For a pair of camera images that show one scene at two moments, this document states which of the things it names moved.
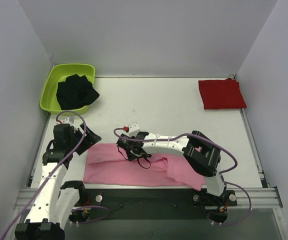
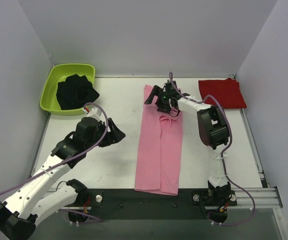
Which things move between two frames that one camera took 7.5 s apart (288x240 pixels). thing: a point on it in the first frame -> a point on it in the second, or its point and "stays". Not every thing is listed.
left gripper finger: (91, 137) -> (116, 134)
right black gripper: (128, 146) -> (163, 93)
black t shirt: (75, 91) stays
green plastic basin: (59, 73) stays
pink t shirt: (107, 164) -> (158, 155)
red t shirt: (222, 94) stays
